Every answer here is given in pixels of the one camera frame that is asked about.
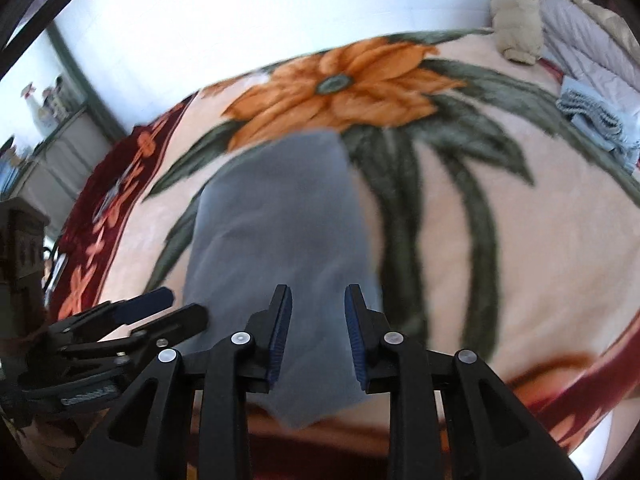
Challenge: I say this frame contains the grey sweat pants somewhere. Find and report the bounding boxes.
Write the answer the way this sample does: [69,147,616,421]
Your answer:
[179,129,380,428]

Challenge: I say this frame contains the white spray bottle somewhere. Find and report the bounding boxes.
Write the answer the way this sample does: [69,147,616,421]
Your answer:
[21,82,56,138]

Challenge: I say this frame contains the striped grey folded cloth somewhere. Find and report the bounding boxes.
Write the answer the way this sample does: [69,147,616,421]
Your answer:
[555,77,639,174]

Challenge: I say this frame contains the beige puffer jacket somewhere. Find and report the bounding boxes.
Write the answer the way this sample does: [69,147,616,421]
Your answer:
[490,0,639,91]

